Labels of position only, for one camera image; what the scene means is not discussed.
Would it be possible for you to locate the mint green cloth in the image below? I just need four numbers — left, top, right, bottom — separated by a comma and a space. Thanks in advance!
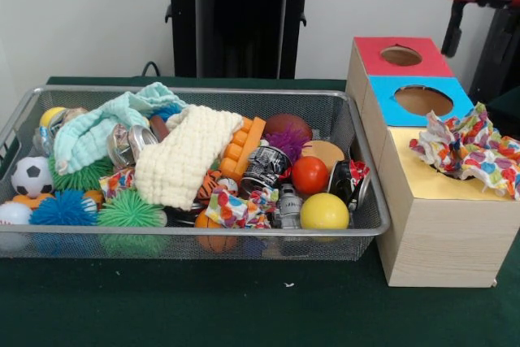
52, 81, 188, 176

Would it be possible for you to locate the blue spiky ball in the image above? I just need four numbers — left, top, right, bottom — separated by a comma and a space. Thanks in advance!
28, 189, 98, 227

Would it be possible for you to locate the large yellow ball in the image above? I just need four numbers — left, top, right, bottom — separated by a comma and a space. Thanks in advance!
299, 192, 351, 231

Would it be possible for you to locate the wooden box with three holes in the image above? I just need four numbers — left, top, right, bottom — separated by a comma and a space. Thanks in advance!
344, 36, 520, 289

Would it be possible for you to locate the dark green side table cloth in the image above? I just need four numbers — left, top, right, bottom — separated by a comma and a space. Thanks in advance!
485, 86, 520, 141

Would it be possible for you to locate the colourful patterned paper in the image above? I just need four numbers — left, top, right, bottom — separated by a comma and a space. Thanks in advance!
205, 185, 281, 230
409, 102, 520, 202

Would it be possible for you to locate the purple spiky ball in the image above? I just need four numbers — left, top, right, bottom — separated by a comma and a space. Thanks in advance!
262, 125, 312, 165

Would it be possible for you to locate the cream knitted cloth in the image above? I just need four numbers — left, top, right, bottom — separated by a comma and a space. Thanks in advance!
133, 105, 245, 210

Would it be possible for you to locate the black and white soccer ball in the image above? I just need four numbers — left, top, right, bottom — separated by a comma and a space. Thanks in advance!
10, 155, 55, 197

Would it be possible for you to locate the shallow clear mesh bin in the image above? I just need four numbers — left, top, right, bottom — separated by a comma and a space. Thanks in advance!
0, 85, 392, 262

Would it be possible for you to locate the black upright panel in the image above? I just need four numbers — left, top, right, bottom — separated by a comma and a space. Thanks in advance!
469, 5, 520, 98

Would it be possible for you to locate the black cable loop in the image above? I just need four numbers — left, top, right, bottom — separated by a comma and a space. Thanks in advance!
140, 60, 164, 78

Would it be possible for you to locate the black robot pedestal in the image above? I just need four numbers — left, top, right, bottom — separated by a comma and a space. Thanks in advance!
156, 0, 328, 80

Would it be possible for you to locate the red orange ball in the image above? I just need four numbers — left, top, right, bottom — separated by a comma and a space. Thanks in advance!
290, 155, 330, 196

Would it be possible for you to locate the green spiky ball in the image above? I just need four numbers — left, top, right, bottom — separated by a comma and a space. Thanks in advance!
96, 189, 170, 229

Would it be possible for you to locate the white baseball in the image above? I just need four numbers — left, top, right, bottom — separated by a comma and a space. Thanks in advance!
0, 200, 33, 227

